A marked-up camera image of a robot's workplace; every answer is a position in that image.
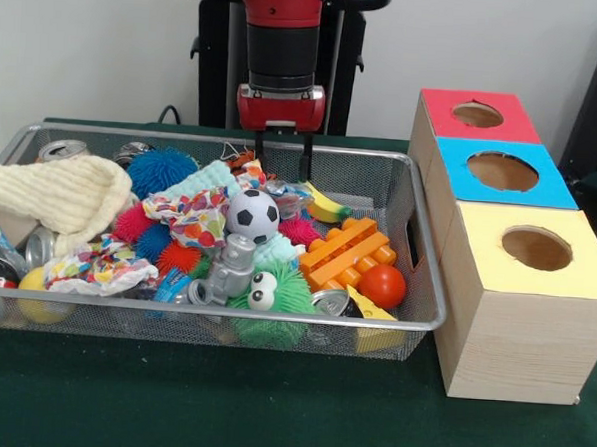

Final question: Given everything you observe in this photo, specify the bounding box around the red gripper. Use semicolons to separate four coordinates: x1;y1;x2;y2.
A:
232;79;328;184

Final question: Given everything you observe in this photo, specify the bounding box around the orange striped tiger toy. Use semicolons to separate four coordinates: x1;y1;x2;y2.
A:
225;148;275;185

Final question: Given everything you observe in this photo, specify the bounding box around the cream waffle cloth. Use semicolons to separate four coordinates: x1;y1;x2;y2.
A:
0;149;141;258

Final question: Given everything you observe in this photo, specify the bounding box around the wooden box with three holes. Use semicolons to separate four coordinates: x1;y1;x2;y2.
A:
395;86;597;407

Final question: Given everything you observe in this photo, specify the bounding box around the yellow banana toy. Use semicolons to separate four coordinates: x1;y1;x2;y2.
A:
301;181;355;226

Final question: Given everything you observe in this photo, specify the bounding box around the black and white soccer ball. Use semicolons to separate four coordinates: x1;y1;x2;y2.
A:
225;188;282;245

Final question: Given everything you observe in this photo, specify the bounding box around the orange plastic building block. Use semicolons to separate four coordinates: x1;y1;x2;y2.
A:
298;215;400;296

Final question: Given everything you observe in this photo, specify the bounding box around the grey robot toy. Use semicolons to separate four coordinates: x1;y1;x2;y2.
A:
187;231;263;310

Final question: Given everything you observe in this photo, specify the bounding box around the blue spiky ball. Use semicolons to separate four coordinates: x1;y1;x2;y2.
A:
126;147;200;202

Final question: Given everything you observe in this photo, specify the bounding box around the green fuzzy toy with eyes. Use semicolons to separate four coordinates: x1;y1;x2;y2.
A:
224;259;319;351

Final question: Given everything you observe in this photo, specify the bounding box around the red ball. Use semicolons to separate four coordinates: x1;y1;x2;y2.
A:
357;264;408;311

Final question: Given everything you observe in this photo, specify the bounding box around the yellow cheese wedge toy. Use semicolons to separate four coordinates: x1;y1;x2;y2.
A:
342;284;408;355

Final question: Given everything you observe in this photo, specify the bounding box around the crushed silver can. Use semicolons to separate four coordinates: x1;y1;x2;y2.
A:
37;138;93;166

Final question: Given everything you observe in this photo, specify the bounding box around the plain wooden block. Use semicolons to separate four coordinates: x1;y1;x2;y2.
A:
0;210;42;251

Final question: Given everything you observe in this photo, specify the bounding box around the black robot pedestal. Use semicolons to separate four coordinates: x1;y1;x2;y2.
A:
176;0;393;139

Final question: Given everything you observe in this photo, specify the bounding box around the black cable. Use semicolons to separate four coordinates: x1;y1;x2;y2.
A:
157;103;186;127

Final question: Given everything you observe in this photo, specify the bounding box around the wire mesh bin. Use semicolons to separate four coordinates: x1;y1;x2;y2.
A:
0;120;457;365

